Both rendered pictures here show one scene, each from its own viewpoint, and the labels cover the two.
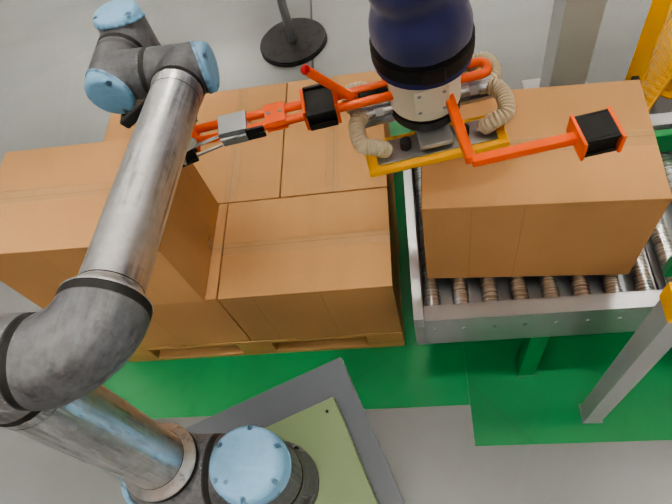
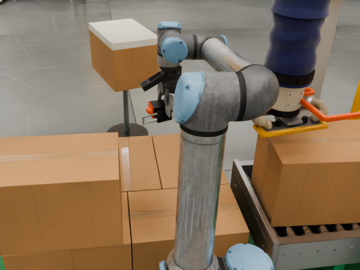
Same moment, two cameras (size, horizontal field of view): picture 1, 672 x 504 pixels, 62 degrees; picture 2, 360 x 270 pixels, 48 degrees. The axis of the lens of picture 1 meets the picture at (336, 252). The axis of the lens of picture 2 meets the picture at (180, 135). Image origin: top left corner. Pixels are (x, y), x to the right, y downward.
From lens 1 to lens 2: 0.96 m
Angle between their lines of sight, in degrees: 33
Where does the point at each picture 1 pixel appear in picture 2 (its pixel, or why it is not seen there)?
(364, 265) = (228, 222)
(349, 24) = (160, 128)
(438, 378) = not seen: outside the picture
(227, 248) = (132, 215)
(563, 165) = (346, 148)
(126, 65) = (187, 38)
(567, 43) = not seen: hidden behind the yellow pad
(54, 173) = (36, 147)
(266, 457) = (262, 256)
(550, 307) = (349, 235)
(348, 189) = not seen: hidden behind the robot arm
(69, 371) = (269, 89)
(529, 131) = (322, 135)
